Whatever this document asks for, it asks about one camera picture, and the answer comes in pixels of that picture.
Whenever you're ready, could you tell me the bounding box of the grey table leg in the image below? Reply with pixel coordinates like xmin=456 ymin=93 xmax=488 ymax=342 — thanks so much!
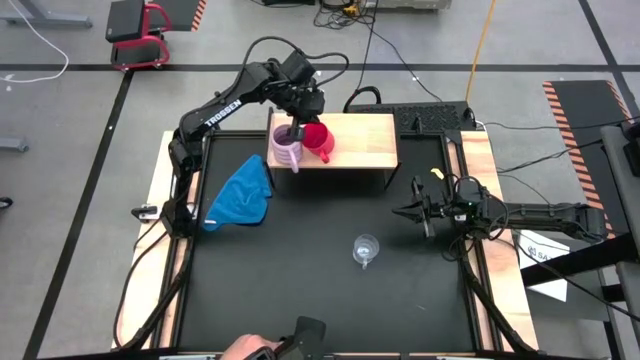
xmin=0 ymin=0 xmax=94 ymax=29

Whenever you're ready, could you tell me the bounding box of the black table frame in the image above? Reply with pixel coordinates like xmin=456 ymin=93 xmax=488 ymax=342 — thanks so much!
xmin=167 ymin=127 xmax=501 ymax=357

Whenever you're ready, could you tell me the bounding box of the blue cloth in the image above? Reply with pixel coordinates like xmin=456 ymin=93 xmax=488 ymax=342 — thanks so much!
xmin=202 ymin=153 xmax=275 ymax=232

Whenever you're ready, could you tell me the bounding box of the wooden shelf with black legs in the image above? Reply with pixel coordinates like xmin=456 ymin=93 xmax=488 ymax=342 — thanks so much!
xmin=264 ymin=105 xmax=403 ymax=192

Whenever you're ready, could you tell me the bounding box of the light wood side panel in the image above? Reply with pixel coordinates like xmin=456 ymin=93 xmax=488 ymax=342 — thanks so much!
xmin=459 ymin=130 xmax=540 ymax=351
xmin=112 ymin=130 xmax=206 ymax=350

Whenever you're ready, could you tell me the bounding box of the hazard striped black mat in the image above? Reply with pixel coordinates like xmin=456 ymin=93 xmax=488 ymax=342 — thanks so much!
xmin=167 ymin=0 xmax=208 ymax=32
xmin=542 ymin=79 xmax=636 ymax=241

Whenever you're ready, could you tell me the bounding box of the yellow cable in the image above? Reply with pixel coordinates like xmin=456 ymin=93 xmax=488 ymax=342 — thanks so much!
xmin=464 ymin=0 xmax=499 ymax=103

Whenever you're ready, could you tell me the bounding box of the grey metal foot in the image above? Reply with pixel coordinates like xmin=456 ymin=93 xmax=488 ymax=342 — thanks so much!
xmin=0 ymin=137 xmax=30 ymax=153

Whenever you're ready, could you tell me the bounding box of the white paper sign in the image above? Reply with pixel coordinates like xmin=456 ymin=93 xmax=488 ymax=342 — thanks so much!
xmin=517 ymin=227 xmax=571 ymax=304

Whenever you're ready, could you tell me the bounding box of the clear plastic mug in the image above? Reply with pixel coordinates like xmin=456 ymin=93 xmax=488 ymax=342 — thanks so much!
xmin=352 ymin=233 xmax=381 ymax=271

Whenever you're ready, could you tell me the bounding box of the black beam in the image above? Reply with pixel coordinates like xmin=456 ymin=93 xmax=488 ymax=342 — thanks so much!
xmin=519 ymin=232 xmax=640 ymax=289

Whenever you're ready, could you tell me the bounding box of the tangled black cable bundle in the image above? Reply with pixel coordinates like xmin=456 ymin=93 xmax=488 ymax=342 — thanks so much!
xmin=313 ymin=0 xmax=377 ymax=30

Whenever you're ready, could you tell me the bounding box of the black and silver clamp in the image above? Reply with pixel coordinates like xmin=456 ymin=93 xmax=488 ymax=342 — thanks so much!
xmin=130 ymin=203 xmax=161 ymax=223

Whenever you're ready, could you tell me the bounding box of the pink collapsible silicone cup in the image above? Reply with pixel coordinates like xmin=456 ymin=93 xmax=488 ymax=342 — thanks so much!
xmin=271 ymin=124 xmax=305 ymax=175

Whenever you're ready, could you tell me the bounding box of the red and black step stool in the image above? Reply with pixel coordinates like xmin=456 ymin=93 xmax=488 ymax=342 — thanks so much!
xmin=104 ymin=0 xmax=174 ymax=71

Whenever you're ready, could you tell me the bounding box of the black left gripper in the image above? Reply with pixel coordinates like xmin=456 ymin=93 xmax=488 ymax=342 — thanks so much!
xmin=272 ymin=74 xmax=326 ymax=142

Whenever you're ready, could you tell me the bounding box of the person's hand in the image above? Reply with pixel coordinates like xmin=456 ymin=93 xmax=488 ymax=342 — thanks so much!
xmin=219 ymin=333 xmax=284 ymax=360

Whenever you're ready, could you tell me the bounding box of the white cable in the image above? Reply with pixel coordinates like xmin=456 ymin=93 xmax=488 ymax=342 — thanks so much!
xmin=0 ymin=0 xmax=70 ymax=84

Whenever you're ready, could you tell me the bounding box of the red plastic mug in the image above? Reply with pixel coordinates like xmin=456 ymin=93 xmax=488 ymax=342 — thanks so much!
xmin=301 ymin=122 xmax=336 ymax=165

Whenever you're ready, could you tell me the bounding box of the silver box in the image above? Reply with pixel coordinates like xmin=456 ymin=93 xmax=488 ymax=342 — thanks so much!
xmin=364 ymin=0 xmax=454 ymax=11

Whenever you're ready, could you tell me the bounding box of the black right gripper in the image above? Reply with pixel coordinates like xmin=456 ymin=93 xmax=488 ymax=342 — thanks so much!
xmin=391 ymin=174 xmax=474 ymax=239

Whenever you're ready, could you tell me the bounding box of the thick black cable loop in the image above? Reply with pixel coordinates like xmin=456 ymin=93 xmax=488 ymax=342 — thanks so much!
xmin=342 ymin=85 xmax=382 ymax=114

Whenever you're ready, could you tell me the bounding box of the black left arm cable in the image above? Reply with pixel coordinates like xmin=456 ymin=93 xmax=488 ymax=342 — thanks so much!
xmin=242 ymin=35 xmax=350 ymax=89

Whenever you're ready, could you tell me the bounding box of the black perforated case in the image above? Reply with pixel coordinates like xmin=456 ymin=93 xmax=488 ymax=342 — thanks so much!
xmin=344 ymin=101 xmax=476 ymax=134

